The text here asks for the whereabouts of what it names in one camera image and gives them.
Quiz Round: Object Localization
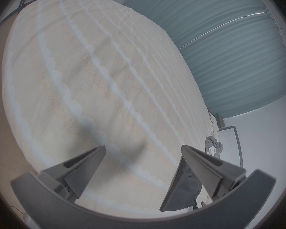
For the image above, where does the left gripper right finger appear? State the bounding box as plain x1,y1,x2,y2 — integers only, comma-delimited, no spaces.
181,145,247,201

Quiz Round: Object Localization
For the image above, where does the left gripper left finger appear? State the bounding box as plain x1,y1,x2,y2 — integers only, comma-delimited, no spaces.
39,145,107,199

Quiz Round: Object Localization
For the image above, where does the black T-shirt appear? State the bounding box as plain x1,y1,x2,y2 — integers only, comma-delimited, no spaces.
159,158,203,212

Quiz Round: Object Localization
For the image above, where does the pile of clothes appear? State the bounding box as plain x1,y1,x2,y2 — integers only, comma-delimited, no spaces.
204,136,224,160

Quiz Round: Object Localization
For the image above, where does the bed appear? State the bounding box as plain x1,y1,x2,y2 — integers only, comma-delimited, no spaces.
1,0,244,210

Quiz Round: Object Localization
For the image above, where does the white printed pillow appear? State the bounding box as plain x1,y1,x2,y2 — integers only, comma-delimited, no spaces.
208,112,221,144

